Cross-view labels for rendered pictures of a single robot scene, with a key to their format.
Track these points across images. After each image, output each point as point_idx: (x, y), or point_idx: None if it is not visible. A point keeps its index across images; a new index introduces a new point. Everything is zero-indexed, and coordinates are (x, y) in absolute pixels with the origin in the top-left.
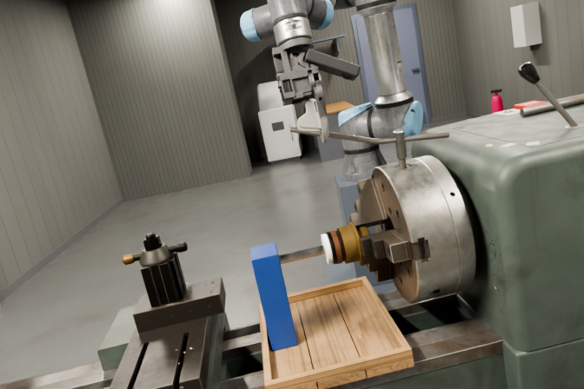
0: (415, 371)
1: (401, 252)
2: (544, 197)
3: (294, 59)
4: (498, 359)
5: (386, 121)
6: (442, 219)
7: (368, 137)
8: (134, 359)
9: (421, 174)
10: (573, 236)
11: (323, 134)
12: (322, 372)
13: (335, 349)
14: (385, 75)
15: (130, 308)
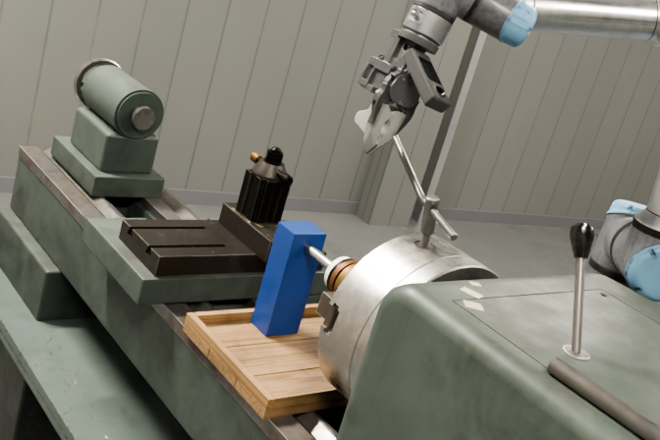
0: (266, 429)
1: (326, 307)
2: (403, 353)
3: (401, 51)
4: None
5: (625, 245)
6: (364, 306)
7: (419, 186)
8: (179, 225)
9: (413, 259)
10: (406, 429)
11: (363, 141)
12: (215, 344)
13: (265, 359)
14: (659, 178)
15: None
